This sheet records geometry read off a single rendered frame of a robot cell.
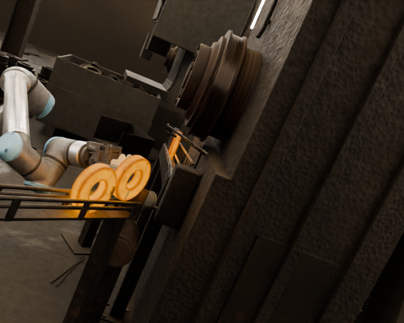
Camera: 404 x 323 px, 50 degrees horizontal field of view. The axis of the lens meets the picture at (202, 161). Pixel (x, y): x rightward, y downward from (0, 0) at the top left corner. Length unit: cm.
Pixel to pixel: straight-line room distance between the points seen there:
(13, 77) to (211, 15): 288
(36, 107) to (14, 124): 45
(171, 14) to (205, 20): 34
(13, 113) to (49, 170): 25
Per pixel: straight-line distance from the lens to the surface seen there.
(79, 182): 127
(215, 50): 176
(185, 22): 445
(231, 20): 454
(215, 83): 164
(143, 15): 1192
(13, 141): 148
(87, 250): 255
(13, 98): 176
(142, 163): 141
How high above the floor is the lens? 117
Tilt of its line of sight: 11 degrees down
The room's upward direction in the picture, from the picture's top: 24 degrees clockwise
